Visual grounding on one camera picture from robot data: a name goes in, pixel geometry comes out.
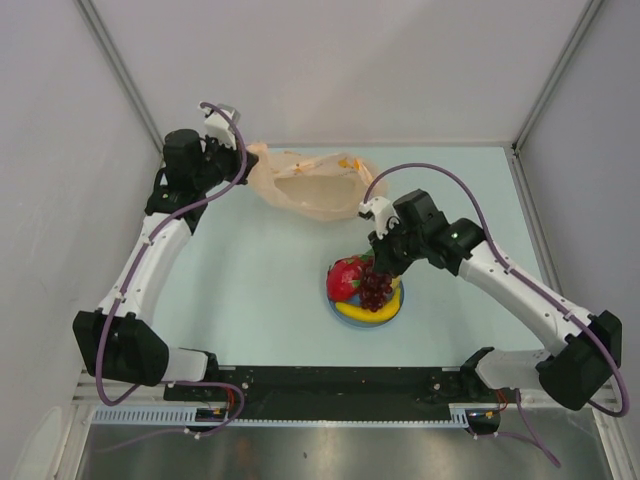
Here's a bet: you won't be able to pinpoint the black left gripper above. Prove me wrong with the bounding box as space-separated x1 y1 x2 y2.
193 132 258 192

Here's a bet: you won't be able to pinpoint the aluminium frame rail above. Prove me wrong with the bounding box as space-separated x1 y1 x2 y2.
72 364 619 406

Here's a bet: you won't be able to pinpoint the yellow fake banana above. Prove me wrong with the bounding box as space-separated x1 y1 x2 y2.
332 285 404 326

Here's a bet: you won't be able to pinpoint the white slotted cable duct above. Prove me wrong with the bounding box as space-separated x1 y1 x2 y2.
92 406 498 430

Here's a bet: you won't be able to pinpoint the translucent orange plastic bag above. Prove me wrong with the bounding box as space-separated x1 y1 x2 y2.
247 143 380 222

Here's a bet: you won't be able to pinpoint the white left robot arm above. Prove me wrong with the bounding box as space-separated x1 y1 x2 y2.
73 128 258 400

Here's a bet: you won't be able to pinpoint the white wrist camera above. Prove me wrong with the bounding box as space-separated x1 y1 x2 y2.
199 102 240 150
358 196 400 239

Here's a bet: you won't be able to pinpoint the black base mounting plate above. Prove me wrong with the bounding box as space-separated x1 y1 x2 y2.
163 366 515 420

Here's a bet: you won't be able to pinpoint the dark red fake grapes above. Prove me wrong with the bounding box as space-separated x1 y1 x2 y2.
358 269 394 312

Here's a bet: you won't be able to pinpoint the red fake dragon fruit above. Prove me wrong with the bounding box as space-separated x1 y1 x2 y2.
326 252 373 302

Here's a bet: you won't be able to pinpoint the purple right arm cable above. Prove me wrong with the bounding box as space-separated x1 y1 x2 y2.
362 162 631 469

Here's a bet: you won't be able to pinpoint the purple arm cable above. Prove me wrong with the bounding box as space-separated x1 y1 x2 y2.
362 162 631 469
94 102 249 451

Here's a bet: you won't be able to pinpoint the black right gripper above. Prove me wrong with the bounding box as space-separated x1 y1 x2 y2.
369 219 426 278

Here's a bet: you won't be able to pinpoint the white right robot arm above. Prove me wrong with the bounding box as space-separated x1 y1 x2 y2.
358 190 622 411

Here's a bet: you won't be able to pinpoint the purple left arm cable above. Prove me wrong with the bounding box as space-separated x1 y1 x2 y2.
94 102 249 451

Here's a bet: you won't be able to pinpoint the yellow fake lemon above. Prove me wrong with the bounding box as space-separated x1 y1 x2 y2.
390 276 401 290

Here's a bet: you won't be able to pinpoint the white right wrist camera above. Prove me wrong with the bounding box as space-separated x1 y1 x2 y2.
358 196 400 239

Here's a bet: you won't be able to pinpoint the blue plate with bear print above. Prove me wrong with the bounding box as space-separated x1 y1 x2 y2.
327 279 405 328

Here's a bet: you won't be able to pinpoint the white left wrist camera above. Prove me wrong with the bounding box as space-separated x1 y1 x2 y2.
199 102 240 150

